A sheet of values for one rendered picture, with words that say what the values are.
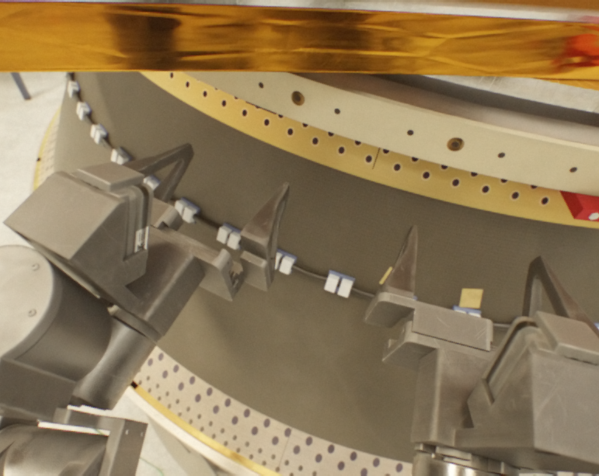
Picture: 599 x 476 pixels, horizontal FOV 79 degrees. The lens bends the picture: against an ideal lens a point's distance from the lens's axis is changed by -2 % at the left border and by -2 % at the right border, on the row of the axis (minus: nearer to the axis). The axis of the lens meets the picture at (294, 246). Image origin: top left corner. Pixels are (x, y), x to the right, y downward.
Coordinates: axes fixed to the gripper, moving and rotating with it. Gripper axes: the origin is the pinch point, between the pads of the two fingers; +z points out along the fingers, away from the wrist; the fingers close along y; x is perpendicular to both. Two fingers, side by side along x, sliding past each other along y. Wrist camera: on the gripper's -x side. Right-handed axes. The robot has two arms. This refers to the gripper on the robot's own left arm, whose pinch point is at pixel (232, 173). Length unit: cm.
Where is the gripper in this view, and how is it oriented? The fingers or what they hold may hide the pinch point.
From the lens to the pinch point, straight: 32.7
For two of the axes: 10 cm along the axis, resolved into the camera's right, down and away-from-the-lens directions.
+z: 4.5, -7.8, 4.3
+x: 0.0, 4.8, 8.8
